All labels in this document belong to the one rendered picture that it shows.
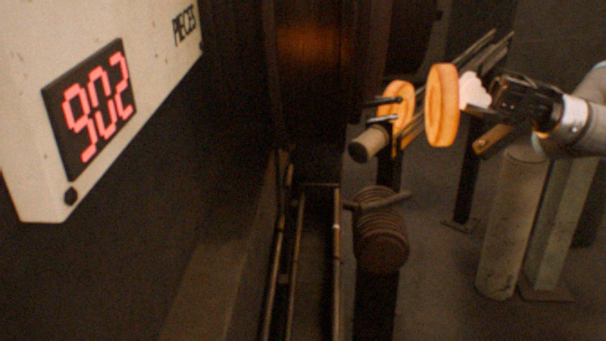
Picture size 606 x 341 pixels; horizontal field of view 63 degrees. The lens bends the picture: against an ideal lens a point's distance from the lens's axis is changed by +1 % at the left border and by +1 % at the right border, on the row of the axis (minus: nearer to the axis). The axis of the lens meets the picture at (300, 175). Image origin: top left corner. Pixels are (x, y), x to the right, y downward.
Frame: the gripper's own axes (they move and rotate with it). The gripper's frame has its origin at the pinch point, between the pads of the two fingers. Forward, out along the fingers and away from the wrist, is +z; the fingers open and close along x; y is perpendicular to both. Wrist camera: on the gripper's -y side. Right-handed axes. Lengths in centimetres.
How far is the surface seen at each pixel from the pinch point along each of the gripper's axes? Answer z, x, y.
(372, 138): 6.6, -12.8, -17.8
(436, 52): -61, -232, -42
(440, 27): -56, -231, -27
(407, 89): 0.5, -25.1, -8.4
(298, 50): 29, 47, 14
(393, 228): -2.6, -0.4, -32.0
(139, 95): 38, 61, 13
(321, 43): 27, 47, 15
